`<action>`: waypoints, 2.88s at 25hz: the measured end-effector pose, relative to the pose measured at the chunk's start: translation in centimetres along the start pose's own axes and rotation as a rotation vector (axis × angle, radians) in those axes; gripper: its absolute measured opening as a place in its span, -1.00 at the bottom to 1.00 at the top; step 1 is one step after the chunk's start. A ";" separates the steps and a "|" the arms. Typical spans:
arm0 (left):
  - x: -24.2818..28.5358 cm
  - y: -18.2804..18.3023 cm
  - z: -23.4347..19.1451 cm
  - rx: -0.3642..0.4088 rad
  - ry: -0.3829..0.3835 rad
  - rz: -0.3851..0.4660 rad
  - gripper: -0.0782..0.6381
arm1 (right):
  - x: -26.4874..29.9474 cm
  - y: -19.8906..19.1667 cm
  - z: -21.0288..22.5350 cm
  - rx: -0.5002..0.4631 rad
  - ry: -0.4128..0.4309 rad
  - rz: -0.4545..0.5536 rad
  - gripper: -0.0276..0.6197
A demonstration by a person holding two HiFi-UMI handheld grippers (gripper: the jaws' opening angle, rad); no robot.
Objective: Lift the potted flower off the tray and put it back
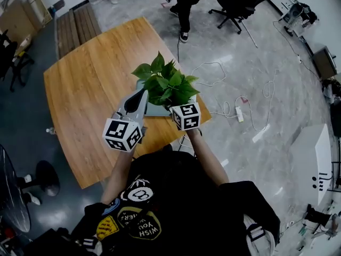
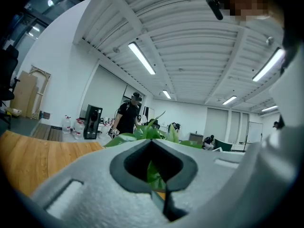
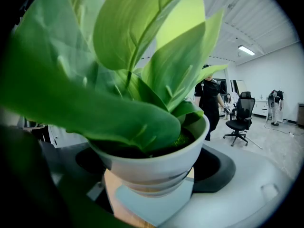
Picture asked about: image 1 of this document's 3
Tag person's left forearm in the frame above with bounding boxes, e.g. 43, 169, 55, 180
100, 148, 140, 205

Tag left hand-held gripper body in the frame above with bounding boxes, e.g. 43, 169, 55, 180
102, 111, 148, 153

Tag white pole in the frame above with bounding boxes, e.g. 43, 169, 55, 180
240, 21, 259, 49

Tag white cabinet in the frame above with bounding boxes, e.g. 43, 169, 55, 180
289, 123, 333, 208

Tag black swivel chair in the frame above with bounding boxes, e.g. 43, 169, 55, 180
0, 29, 35, 93

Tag grey metal cabinet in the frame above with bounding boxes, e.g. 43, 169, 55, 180
312, 45, 337, 80

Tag grey-green tray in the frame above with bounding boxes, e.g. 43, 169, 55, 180
135, 78, 198, 117

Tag black monitor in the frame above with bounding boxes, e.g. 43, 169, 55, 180
329, 102, 341, 138

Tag black office chair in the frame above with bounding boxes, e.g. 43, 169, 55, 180
207, 0, 272, 35

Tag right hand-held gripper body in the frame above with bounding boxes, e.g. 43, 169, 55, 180
169, 102, 201, 131

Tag small green potted plant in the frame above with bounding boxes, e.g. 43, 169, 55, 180
131, 51, 201, 112

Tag leaning cardboard and wood panels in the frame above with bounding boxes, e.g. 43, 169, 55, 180
0, 0, 53, 48

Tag person's right forearm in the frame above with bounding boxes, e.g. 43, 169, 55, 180
184, 128, 230, 188

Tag white looped cable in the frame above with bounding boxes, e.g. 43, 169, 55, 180
190, 61, 228, 88

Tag slatted wooden bench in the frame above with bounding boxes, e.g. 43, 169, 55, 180
54, 2, 102, 60

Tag white power strip cable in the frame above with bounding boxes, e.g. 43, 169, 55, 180
209, 67, 280, 133

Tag person's black patched shirt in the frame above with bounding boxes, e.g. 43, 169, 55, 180
24, 145, 281, 256

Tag white shoulder strap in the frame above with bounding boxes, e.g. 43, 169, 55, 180
243, 212, 275, 256

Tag white power strip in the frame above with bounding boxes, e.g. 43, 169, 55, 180
234, 105, 245, 123

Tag black floor cable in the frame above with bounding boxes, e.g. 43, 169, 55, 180
176, 33, 182, 64

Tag round black marble table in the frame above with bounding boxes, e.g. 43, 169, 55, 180
0, 143, 61, 234

